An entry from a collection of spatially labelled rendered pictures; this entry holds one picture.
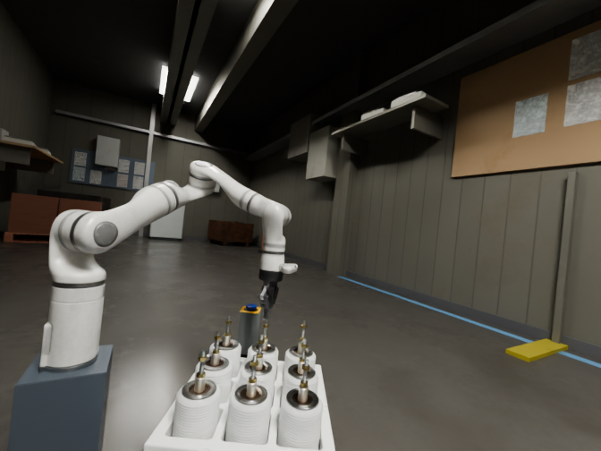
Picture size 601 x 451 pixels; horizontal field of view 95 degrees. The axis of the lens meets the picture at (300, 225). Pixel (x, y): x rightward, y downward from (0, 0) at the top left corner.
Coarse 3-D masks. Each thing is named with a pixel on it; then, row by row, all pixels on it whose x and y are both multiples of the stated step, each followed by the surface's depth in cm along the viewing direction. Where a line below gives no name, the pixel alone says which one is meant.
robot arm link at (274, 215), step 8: (272, 208) 82; (280, 208) 82; (264, 216) 83; (272, 216) 81; (280, 216) 82; (264, 224) 83; (272, 224) 82; (280, 224) 82; (264, 232) 84; (272, 232) 83; (280, 232) 83; (264, 240) 85; (272, 240) 83; (280, 240) 84; (264, 248) 84; (272, 248) 83; (280, 248) 84
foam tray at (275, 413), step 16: (240, 368) 87; (320, 368) 92; (320, 384) 82; (224, 416) 65; (272, 416) 67; (160, 432) 58; (224, 432) 63; (272, 432) 61; (320, 432) 64; (144, 448) 55; (160, 448) 55; (176, 448) 55; (192, 448) 55; (208, 448) 56; (224, 448) 56; (240, 448) 56; (256, 448) 57; (272, 448) 57; (288, 448) 57; (320, 448) 61
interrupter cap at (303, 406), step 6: (294, 390) 66; (288, 396) 63; (294, 396) 63; (312, 396) 64; (288, 402) 61; (294, 402) 61; (300, 402) 62; (306, 402) 62; (312, 402) 62; (318, 402) 62; (300, 408) 59; (306, 408) 59; (312, 408) 60
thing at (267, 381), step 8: (272, 368) 75; (240, 376) 73; (248, 376) 71; (256, 376) 71; (264, 376) 71; (272, 376) 72; (240, 384) 72; (264, 384) 71; (272, 384) 73; (272, 392) 73; (272, 400) 74
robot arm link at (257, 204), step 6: (252, 198) 86; (258, 198) 86; (264, 198) 88; (252, 204) 86; (258, 204) 86; (264, 204) 88; (252, 210) 86; (258, 210) 87; (288, 210) 87; (258, 216) 90; (288, 216) 86; (288, 222) 88
